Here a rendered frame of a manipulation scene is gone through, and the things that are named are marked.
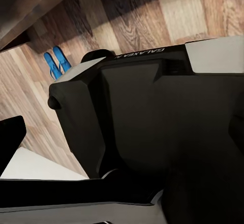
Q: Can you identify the sandal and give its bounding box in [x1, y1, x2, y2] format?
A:
[44, 52, 62, 79]
[53, 46, 71, 72]

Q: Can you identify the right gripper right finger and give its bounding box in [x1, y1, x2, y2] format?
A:
[228, 115, 244, 156]

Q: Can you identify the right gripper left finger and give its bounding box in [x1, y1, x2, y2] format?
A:
[0, 115, 26, 176]

